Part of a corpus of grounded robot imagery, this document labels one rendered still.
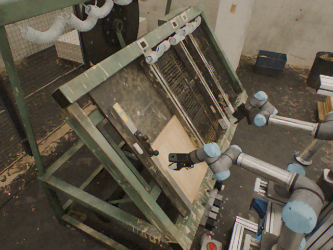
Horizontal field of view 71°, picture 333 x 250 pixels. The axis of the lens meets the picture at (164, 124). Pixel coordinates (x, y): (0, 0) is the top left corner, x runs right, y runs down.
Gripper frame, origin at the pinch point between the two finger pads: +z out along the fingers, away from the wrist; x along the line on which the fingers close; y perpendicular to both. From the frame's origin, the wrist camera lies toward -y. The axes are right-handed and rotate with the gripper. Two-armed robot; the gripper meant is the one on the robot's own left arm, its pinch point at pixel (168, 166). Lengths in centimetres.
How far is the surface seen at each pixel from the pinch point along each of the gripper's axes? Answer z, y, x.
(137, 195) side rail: 20.9, -8.9, -13.9
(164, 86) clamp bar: 11, 11, 67
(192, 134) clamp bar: 20, 45, 37
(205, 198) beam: 28, 58, -12
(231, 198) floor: 79, 160, -2
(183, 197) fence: 25.3, 32.3, -13.2
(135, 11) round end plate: 25, -6, 153
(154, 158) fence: 18.6, 3.6, 10.4
